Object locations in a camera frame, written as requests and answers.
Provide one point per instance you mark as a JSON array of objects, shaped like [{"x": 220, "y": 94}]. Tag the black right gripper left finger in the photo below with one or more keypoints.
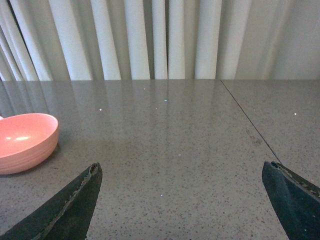
[{"x": 65, "y": 216}]

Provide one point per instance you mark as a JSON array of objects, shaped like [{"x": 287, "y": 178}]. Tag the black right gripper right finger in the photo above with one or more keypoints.
[{"x": 295, "y": 201}]

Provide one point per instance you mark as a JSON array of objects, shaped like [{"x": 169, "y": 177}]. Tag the pink bowl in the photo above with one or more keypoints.
[{"x": 26, "y": 140}]

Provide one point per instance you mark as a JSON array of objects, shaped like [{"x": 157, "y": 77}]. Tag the white pleated curtain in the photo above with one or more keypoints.
[{"x": 54, "y": 40}]

